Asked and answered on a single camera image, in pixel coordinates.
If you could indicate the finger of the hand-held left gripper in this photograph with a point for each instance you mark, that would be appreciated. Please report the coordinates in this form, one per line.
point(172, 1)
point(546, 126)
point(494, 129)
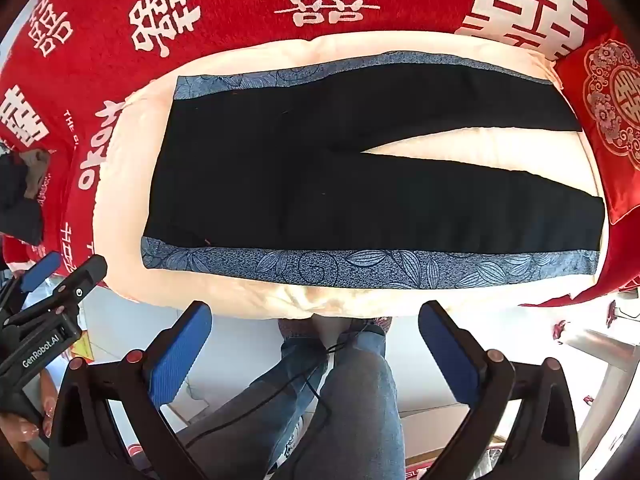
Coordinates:
point(41, 270)
point(80, 280)

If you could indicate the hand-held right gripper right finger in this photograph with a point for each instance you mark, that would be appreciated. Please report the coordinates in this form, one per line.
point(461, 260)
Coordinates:
point(450, 355)

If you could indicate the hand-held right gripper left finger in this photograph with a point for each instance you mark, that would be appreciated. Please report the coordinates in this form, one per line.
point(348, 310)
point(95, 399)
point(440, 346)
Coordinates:
point(182, 355)

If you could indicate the black pants with blue trim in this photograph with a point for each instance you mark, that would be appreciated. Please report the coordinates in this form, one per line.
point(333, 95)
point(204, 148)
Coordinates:
point(300, 185)

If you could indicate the person's left hand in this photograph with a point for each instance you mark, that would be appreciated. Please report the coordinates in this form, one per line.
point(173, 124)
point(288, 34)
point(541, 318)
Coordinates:
point(27, 427)

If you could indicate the dark cloth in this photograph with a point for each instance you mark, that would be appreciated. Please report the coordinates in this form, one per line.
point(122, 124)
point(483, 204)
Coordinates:
point(20, 205)

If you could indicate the maroon slipper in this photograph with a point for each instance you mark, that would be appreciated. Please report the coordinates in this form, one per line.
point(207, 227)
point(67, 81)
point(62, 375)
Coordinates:
point(296, 327)
point(376, 324)

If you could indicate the person's left leg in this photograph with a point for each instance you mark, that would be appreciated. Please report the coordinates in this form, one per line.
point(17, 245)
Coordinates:
point(260, 405)

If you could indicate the person's leg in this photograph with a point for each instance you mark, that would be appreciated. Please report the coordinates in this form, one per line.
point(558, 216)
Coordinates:
point(260, 405)
point(355, 400)

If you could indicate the person's right leg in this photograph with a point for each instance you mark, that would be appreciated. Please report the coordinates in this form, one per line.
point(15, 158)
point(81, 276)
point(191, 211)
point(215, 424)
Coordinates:
point(355, 400)

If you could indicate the cream blanket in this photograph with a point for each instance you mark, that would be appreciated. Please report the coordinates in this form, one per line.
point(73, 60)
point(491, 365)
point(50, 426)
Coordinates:
point(310, 302)

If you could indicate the red printed blanket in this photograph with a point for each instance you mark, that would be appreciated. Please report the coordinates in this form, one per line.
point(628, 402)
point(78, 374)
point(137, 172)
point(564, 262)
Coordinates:
point(240, 35)

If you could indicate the red patterned cushion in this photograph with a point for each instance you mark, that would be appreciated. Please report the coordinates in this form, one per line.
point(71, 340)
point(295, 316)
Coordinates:
point(620, 95)

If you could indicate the white metal frame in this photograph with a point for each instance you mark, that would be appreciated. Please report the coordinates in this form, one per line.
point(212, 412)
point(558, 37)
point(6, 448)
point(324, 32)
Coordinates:
point(615, 375)

